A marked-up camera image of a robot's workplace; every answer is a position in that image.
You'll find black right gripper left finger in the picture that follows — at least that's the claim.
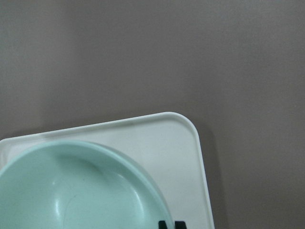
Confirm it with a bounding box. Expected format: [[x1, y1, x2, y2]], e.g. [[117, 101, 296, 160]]
[[158, 221, 167, 229]]

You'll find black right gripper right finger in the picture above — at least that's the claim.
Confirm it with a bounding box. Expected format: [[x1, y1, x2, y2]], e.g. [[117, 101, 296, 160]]
[[174, 221, 186, 229]]

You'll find green bowl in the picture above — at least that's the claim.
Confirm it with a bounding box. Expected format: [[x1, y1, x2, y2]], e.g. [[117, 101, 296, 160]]
[[0, 141, 174, 229]]

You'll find cream rabbit tray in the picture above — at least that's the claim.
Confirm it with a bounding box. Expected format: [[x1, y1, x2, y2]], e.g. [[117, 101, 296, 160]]
[[0, 112, 214, 229]]

